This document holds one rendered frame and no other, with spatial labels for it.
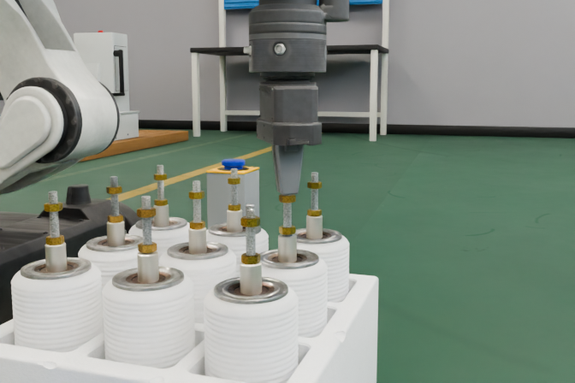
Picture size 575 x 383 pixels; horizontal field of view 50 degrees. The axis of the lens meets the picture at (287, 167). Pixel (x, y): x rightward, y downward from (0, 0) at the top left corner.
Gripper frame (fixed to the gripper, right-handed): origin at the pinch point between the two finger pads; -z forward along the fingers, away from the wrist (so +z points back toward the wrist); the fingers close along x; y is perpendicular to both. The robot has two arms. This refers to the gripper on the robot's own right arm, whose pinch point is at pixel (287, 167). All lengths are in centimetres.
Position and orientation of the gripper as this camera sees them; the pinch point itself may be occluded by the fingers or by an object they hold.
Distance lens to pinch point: 72.6
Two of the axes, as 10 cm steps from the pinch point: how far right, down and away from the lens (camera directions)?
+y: -9.7, 0.3, -2.5
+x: -2.5, -1.3, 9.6
